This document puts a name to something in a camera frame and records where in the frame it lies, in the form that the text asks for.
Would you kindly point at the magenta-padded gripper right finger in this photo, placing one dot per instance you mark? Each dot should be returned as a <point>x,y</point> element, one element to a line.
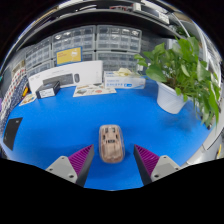
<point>148,161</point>

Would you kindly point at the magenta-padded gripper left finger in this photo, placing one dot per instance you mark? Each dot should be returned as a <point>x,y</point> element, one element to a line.
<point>78,161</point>

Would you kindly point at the black mouse pad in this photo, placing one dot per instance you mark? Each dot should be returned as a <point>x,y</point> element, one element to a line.
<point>12,133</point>

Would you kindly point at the small black box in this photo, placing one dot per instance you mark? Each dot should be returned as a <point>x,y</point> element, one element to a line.
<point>47,90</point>

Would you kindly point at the white and blue box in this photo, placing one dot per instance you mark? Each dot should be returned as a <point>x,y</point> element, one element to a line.
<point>123,82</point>

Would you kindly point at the long white keyboard box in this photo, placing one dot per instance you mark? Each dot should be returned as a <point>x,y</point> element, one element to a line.
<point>86,71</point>

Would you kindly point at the red and blue checked cloth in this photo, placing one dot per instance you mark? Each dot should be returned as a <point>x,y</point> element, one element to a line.
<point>10,91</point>

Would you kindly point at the green plant in white pot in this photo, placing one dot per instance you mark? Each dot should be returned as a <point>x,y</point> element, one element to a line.
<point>180,66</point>

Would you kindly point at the yellow card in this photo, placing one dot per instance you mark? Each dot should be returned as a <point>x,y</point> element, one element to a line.
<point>68,56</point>

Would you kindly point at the wall shelf with stored items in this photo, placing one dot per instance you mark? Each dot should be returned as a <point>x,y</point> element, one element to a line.
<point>100,15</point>

